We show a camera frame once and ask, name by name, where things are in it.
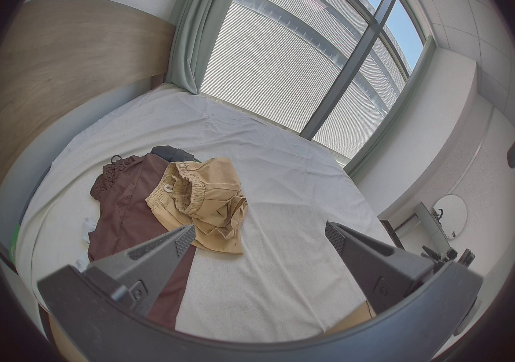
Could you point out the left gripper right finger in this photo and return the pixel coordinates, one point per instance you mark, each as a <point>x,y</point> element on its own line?
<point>374,267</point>

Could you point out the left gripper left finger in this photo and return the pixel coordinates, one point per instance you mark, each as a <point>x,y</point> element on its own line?
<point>161,259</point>

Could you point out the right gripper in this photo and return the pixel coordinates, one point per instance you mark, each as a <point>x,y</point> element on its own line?
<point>466,258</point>

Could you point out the tan shorts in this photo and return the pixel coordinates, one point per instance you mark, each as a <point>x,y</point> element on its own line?
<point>213,191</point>

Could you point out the bed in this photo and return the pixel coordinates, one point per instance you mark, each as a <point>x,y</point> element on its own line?
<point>273,175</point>

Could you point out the round white table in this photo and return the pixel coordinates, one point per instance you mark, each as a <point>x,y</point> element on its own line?
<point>452,215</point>

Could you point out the brown shorts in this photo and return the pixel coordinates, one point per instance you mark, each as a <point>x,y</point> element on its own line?
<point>128,211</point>

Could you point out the white garment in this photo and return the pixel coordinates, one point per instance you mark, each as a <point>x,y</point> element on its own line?
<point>88,228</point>

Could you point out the black garment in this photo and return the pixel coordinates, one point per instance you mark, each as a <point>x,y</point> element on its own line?
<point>169,152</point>

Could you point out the green white packet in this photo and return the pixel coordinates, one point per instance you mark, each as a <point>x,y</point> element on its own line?
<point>15,241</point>

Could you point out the window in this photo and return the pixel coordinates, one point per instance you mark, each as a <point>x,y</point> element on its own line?
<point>289,50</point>

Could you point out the grey-green curtain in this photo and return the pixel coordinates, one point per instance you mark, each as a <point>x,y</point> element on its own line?
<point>209,22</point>

